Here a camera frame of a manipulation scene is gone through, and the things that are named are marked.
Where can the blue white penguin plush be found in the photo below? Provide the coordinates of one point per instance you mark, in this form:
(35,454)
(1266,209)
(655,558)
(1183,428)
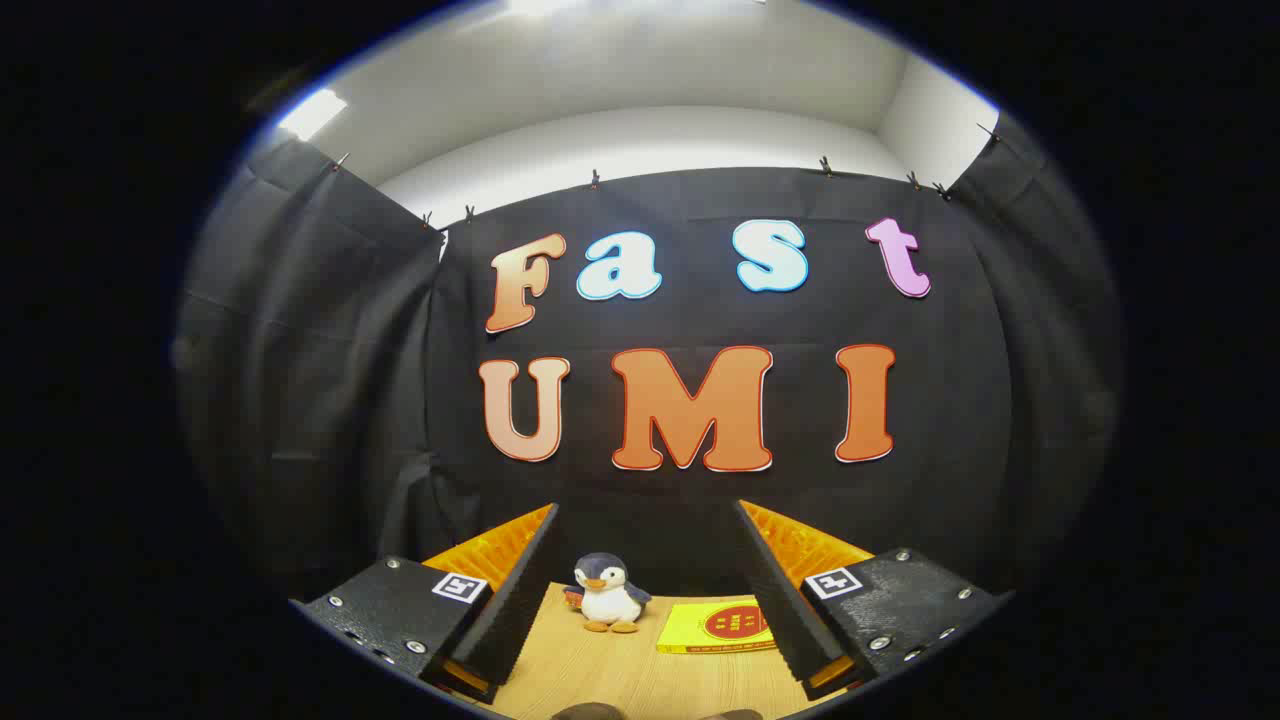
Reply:
(608,598)

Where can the yellow book with red circle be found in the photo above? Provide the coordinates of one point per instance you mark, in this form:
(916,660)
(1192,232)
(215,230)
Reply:
(700,630)

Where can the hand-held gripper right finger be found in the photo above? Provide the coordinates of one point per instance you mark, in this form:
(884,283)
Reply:
(790,620)

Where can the ceiling light panel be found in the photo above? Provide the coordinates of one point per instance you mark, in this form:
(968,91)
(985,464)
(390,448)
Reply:
(312,112)

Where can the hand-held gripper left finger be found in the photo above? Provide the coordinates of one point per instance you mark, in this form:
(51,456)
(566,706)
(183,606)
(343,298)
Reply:
(510,620)

